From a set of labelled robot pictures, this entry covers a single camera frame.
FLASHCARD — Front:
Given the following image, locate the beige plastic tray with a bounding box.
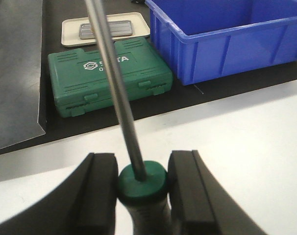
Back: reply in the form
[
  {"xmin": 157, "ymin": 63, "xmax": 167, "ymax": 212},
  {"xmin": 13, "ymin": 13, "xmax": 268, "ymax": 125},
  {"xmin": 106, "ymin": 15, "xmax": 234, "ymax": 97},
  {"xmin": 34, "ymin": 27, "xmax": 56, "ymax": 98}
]
[{"xmin": 61, "ymin": 12, "xmax": 150, "ymax": 47}]

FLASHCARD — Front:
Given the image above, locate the large blue plastic bin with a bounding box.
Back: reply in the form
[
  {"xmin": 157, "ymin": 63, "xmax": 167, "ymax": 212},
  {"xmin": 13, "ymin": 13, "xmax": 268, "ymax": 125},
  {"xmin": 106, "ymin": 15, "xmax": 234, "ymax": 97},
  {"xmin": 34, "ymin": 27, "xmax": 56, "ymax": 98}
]
[{"xmin": 146, "ymin": 0, "xmax": 297, "ymax": 85}]

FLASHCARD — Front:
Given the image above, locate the green SATA tool case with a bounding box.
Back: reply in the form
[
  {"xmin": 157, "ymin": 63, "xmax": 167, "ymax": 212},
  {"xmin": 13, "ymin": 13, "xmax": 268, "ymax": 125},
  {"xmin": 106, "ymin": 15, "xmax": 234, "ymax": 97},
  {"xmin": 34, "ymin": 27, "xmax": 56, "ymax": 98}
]
[{"xmin": 48, "ymin": 37, "xmax": 173, "ymax": 118}]

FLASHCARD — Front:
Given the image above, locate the small grey metal tray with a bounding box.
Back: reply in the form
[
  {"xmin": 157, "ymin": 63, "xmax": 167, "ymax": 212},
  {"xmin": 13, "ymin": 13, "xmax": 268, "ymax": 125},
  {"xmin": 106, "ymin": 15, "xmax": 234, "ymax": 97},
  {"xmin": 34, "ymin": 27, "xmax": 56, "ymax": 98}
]
[{"xmin": 79, "ymin": 20, "xmax": 133, "ymax": 40}]

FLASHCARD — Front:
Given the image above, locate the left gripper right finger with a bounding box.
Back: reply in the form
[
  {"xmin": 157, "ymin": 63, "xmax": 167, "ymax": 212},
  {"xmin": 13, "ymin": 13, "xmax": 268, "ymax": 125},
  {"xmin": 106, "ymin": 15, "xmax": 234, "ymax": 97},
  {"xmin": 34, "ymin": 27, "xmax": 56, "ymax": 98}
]
[{"xmin": 168, "ymin": 150, "xmax": 265, "ymax": 235}]

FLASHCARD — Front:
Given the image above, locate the green black screwdriver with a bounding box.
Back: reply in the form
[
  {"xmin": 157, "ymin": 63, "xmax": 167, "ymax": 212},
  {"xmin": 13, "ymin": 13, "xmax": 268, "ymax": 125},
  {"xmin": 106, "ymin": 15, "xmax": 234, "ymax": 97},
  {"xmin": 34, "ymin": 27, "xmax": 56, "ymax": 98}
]
[{"xmin": 85, "ymin": 0, "xmax": 173, "ymax": 235}]

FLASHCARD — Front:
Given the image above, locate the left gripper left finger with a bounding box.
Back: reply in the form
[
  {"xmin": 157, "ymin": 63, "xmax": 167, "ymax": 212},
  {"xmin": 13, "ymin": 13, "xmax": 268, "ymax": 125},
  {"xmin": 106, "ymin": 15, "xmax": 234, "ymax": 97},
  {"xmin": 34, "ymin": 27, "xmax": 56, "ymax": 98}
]
[{"xmin": 0, "ymin": 153, "xmax": 118, "ymax": 235}]

